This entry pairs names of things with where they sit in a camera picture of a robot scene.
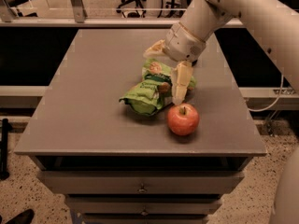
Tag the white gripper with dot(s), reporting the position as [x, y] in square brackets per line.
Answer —
[183, 45]

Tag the green rice chip bag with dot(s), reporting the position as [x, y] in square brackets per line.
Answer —
[154, 91]

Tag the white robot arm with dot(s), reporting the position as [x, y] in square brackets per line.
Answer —
[274, 26]

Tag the red apple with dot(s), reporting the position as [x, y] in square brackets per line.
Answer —
[183, 119]

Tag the black office chair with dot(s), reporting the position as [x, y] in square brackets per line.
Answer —
[140, 10]

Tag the grey drawer cabinet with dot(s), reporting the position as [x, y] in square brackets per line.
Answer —
[96, 150]

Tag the top drawer knob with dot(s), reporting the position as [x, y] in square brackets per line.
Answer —
[142, 189]

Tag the drawer knob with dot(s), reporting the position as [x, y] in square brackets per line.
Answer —
[144, 211]
[142, 189]

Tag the black pole stand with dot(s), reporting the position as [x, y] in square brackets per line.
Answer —
[5, 129]

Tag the black shoe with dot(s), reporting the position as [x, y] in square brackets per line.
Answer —
[25, 217]

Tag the metal railing frame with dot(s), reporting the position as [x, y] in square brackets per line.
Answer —
[87, 13]

